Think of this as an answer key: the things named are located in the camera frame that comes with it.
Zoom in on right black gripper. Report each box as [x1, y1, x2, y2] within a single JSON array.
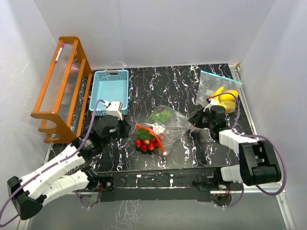
[[189, 107, 214, 129]]

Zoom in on red fake strawberries bunch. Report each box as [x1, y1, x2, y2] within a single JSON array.
[[134, 126, 165, 153]]

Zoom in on red zip clear bag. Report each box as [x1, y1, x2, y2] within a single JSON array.
[[136, 105, 191, 157]]

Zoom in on blue zip clear bag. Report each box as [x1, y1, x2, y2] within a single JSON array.
[[196, 70, 242, 114]]

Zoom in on light blue plastic basket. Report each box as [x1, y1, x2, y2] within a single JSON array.
[[89, 69, 129, 115]]

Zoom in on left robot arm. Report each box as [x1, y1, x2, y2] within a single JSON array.
[[7, 115, 130, 220]]

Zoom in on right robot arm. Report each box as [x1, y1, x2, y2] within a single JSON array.
[[189, 105, 282, 190]]

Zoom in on green fake grapes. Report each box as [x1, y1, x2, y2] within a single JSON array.
[[149, 109, 172, 124]]

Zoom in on orange wooden rack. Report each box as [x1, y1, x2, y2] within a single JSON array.
[[31, 36, 93, 144]]

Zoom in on black base bar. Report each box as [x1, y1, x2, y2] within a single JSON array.
[[80, 167, 243, 205]]

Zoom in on pink white marker pen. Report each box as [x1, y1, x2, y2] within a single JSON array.
[[55, 42, 65, 63]]

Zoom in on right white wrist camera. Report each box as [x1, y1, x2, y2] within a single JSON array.
[[206, 97, 219, 108]]

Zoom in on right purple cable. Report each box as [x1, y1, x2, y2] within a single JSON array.
[[208, 92, 287, 208]]

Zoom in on purple cable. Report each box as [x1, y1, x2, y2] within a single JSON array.
[[0, 99, 108, 227], [208, 92, 287, 208]]

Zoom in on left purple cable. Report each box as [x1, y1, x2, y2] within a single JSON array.
[[0, 99, 108, 227]]

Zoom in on aluminium frame rail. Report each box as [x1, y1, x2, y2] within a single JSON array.
[[16, 173, 297, 230]]

